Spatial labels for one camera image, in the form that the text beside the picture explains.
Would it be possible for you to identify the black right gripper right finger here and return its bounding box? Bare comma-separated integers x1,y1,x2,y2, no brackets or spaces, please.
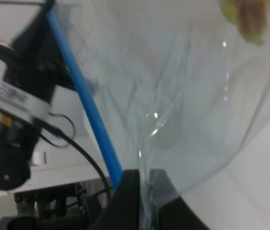
150,169,209,230

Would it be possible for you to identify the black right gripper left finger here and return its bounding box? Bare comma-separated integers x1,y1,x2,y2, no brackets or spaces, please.
92,170,140,230

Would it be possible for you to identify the clear zip bag blue strip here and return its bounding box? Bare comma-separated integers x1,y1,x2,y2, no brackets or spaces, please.
45,0,270,230

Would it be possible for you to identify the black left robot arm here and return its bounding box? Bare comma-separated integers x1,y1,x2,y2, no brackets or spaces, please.
0,0,75,191

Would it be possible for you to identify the purple eggplant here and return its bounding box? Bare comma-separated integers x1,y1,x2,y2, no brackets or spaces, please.
219,0,270,45

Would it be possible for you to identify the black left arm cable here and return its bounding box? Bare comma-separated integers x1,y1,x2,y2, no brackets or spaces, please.
38,112,114,192

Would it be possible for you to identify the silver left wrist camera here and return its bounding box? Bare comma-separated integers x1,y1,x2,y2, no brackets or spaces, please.
0,50,55,124

